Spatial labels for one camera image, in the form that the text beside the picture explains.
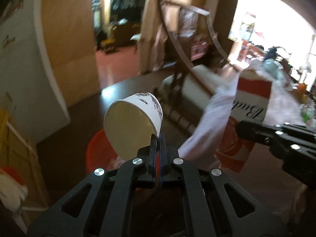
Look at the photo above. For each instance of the red plastic trash basket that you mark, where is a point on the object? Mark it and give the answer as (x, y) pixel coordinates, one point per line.
(100, 154)

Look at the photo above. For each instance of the cardboard box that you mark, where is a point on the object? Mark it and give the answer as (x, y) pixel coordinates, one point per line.
(18, 153)

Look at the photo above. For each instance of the red white cloth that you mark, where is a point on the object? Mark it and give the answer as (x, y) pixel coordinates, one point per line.
(13, 190)

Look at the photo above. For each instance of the pink floral tablecloth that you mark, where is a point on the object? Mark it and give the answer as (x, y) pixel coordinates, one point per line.
(262, 175)

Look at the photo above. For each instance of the top orange fruit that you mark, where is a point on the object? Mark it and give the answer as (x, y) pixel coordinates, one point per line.
(301, 88)

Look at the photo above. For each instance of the white paper cup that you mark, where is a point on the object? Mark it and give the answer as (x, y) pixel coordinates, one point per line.
(129, 123)

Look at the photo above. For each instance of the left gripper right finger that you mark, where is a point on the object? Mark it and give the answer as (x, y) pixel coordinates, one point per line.
(214, 204)

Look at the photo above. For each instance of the black jar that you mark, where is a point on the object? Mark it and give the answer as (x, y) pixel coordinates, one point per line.
(272, 53)

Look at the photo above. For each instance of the pink floral curtain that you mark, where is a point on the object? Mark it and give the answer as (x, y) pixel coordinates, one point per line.
(151, 47)

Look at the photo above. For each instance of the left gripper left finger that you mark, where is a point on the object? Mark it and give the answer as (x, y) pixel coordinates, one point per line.
(101, 204)

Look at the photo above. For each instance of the white metal cabinet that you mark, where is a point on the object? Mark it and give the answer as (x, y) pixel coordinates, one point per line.
(27, 75)

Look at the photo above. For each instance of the wooden armchair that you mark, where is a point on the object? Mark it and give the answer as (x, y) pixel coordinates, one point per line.
(197, 55)

